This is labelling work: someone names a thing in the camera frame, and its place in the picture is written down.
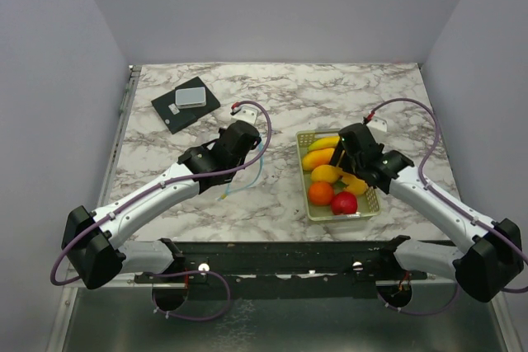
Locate yellow toy lemon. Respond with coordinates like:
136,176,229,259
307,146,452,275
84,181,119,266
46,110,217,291
310,165,341,184

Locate clear zip top bag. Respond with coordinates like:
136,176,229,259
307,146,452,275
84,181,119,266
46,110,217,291
217,157,264,202

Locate orange toy orange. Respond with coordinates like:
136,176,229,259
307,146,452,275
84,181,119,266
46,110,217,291
307,181,334,206

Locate red toy apple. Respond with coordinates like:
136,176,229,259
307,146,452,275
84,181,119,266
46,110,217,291
330,191,358,215

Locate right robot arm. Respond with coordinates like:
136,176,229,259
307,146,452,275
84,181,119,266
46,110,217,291
331,123,524,303

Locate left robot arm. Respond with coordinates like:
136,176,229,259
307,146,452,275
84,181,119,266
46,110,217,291
61,120,262,289

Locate yellow toy banana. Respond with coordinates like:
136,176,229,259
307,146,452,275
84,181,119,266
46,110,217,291
308,135,340,152

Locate orange yellow toy mango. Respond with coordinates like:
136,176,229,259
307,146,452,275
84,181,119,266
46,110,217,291
301,148,334,171

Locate pale green plastic basket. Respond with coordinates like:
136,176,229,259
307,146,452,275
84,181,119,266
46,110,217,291
296,129,380,222

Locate small white device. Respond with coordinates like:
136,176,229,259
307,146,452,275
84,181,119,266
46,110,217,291
174,87,206,109

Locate black flat box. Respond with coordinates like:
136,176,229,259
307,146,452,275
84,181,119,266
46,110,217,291
151,77,220,134

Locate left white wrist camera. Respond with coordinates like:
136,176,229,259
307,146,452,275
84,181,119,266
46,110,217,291
230,102,259,125

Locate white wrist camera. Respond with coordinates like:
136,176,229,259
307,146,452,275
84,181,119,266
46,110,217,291
363,115,388,133
230,102,259,125

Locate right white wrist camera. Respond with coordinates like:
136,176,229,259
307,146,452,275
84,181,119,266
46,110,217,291
363,115,388,133

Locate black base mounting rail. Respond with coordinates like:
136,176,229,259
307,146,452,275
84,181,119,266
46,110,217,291
134,242,407,299

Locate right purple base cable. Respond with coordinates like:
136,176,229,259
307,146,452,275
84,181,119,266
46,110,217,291
383,281,461,316

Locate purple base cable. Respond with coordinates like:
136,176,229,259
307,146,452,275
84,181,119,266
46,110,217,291
152,269,233,322
383,281,461,316

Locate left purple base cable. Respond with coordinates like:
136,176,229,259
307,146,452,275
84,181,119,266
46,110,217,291
152,269,233,322

